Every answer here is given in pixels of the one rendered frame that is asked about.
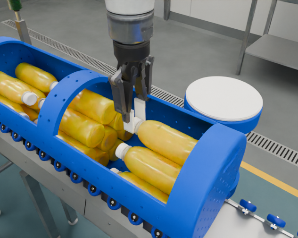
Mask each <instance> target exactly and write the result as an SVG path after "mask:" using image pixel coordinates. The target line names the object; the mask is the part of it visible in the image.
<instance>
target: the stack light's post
mask: <svg viewBox="0 0 298 238"><path fill-rule="evenodd" d="M15 24H16V27H17V30H18V33H19V37H20V40H21V41H23V42H25V43H27V44H30V45H32V43H31V40H30V36H29V33H28V30H27V26H26V23H25V20H23V19H22V20H21V21H18V20H15Z"/></svg>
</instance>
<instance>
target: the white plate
mask: <svg viewBox="0 0 298 238"><path fill-rule="evenodd" d="M186 99H187V102H188V103H189V105H190V106H191V107H192V108H193V109H194V110H196V111H197V112H198V113H200V114H202V115H204V116H206V117H209V118H212V119H216V120H221V121H242V120H246V119H249V118H252V117H254V116H255V115H257V114H258V113H259V112H260V111H261V109H262V106H263V100H262V97H261V95H260V94H259V92H258V91H257V90H256V89H255V88H253V87H252V86H250V85H249V84H247V83H245V82H243V81H240V80H237V79H234V78H230V77H224V76H210V77H205V78H201V79H199V80H196V81H194V82H193V83H191V84H190V85H189V87H188V88H187V90H186Z"/></svg>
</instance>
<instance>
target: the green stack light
mask: <svg viewBox="0 0 298 238"><path fill-rule="evenodd" d="M7 3H8V7H9V9H10V10H19V9H22V8H23V6H22V3H21V0H7Z"/></svg>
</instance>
